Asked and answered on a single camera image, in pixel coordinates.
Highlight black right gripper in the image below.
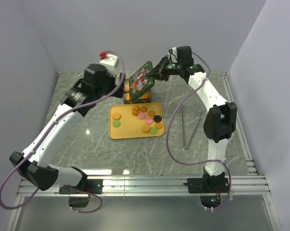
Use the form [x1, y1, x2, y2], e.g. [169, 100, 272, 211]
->
[145, 56, 182, 83]

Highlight gold tin lid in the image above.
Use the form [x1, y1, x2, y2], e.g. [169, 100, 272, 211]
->
[129, 61, 155, 100]

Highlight metal serving tongs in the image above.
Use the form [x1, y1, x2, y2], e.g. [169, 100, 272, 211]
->
[181, 105, 203, 151]

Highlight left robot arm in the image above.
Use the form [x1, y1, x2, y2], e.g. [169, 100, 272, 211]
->
[10, 64, 125, 193]

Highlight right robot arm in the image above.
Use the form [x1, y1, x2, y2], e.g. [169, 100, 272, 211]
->
[147, 46, 237, 193]

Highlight green cookie tin box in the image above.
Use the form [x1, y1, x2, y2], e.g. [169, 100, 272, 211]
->
[122, 78, 151, 104]

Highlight chocolate chip cookie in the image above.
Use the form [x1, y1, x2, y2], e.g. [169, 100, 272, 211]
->
[139, 106, 148, 113]

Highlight tan flower cookie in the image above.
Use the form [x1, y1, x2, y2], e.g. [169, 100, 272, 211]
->
[148, 110, 156, 117]

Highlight flower cookie top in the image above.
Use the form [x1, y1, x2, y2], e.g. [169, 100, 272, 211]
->
[132, 105, 140, 111]

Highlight dotted sandwich cookie left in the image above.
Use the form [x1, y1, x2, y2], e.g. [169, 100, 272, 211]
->
[112, 112, 121, 120]

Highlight brown swirl cookie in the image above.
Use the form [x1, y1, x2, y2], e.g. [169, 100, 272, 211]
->
[132, 110, 139, 116]

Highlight pink sandwich cookie upper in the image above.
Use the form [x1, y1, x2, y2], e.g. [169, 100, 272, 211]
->
[138, 112, 146, 119]

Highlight pink sandwich cookie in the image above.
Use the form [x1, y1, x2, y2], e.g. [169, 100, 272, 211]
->
[138, 112, 146, 119]
[145, 118, 153, 125]

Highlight black sandwich cookie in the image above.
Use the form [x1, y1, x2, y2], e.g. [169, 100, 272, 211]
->
[153, 115, 162, 123]

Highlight pink sandwich cookie lower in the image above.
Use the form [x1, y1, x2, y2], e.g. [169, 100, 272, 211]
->
[145, 118, 153, 125]

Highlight green sandwich cookie left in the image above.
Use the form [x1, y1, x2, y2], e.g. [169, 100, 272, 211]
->
[112, 120, 121, 128]

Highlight green sandwich cookie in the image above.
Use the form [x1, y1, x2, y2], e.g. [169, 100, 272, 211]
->
[150, 127, 158, 134]
[112, 120, 121, 128]

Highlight small swirl cookie right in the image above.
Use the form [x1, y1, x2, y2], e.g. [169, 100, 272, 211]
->
[155, 123, 163, 129]

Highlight yellow plastic tray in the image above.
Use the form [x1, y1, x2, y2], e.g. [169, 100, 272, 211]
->
[109, 103, 165, 140]

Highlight dotted sandwich cookie right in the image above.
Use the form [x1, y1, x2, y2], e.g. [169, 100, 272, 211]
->
[141, 124, 151, 133]

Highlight green sandwich cookie right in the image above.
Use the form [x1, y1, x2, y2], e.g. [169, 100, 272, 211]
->
[150, 127, 158, 134]

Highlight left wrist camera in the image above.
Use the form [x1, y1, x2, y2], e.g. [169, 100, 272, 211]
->
[99, 51, 119, 71]

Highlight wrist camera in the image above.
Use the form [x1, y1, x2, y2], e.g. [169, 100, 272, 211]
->
[168, 47, 178, 63]
[99, 51, 119, 71]

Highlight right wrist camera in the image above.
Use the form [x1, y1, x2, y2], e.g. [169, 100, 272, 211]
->
[168, 47, 178, 63]

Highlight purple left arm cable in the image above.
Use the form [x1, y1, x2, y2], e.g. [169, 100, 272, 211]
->
[0, 50, 126, 214]

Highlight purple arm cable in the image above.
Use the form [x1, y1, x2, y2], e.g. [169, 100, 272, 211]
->
[167, 51, 232, 212]
[0, 50, 126, 214]

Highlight aluminium rail frame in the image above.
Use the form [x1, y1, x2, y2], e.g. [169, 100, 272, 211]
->
[16, 71, 272, 198]

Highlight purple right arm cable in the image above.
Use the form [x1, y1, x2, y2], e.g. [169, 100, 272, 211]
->
[167, 51, 232, 212]

